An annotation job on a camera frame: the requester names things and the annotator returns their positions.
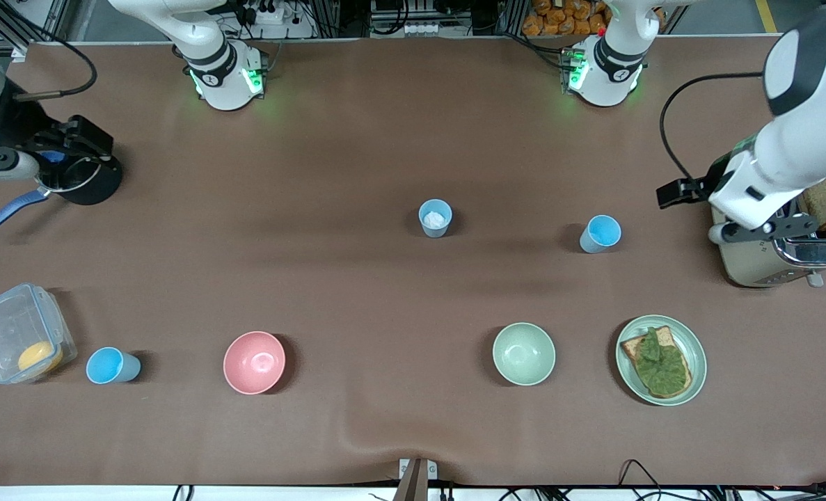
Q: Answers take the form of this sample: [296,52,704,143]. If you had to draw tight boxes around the toast slice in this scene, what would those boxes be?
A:
[621,326,693,399]

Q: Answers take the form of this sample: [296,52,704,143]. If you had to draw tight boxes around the pale green bowl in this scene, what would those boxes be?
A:
[493,322,556,386]

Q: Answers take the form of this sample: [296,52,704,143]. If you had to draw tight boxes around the bag of orange buns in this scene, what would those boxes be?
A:
[522,0,610,37]

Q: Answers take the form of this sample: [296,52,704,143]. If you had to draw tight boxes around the white power strip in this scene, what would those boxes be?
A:
[243,2,285,26]

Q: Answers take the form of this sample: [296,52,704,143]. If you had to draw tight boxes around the round yellow food piece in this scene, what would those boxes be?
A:
[17,341,64,374]

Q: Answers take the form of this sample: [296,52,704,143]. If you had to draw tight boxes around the brown table cover sheet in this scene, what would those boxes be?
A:
[0,35,826,486]

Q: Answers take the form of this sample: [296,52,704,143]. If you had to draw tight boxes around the black pot with blue handle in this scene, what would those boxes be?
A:
[0,150,123,239]

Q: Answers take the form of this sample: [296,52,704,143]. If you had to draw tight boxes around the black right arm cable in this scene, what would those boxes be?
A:
[10,38,99,102]

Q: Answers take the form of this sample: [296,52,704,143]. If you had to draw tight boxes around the beige and chrome toaster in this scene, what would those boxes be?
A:
[711,159,826,288]

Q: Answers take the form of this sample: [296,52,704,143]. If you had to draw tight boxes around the glass lid with blue knob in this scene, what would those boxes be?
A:
[37,150,102,194]

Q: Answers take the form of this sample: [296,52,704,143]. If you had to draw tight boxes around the green lettuce leaf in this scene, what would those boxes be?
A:
[635,327,690,396]

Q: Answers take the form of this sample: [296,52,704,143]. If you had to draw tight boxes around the aluminium frame profile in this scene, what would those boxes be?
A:
[0,0,74,49]

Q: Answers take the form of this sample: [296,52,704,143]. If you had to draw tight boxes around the grey metal bracket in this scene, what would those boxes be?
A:
[393,458,438,501]

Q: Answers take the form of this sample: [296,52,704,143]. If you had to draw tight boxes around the clear plastic food container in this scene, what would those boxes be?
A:
[0,283,78,385]

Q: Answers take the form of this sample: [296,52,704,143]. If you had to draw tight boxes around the light blue plastic cup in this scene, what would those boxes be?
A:
[418,199,453,239]
[86,347,142,385]
[580,215,622,254]

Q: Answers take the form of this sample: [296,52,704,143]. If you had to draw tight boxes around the pink bowl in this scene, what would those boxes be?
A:
[223,331,286,395]

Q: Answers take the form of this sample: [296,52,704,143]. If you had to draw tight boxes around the pale green plate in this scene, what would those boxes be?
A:
[616,315,707,406]

